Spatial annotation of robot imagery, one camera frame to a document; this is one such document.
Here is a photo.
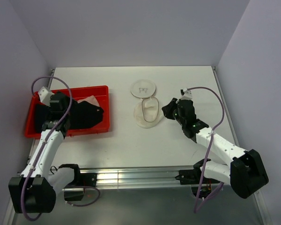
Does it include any black bra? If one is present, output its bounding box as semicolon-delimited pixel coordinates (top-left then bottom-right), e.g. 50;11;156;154
34;101;104;133

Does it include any pink bra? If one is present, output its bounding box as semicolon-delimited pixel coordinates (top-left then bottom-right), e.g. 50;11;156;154
77;95;100;107

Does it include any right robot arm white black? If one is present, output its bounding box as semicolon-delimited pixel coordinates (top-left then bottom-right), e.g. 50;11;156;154
162;98;269;199

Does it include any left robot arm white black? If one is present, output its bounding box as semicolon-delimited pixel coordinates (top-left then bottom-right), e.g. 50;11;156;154
8;91;82;216

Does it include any red plastic tray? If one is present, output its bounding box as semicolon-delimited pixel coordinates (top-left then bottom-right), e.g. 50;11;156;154
24;86;110;139

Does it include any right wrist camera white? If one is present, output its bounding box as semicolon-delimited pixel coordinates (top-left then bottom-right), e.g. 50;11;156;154
180;89;192;100

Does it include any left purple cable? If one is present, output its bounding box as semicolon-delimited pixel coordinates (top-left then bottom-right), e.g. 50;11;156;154
22;76;73;221

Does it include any purple cable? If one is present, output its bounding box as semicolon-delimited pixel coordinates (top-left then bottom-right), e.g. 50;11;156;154
186;86;225;214
22;76;73;221

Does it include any aluminium frame rail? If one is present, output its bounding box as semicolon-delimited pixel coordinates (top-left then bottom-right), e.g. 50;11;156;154
13;165;259;193

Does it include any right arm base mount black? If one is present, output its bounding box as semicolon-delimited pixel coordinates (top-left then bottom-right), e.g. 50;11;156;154
175;168;212;199

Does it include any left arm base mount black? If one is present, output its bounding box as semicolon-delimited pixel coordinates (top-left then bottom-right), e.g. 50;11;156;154
64;173;101;206

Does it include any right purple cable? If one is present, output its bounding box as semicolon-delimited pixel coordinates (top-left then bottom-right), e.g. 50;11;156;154
186;86;225;214

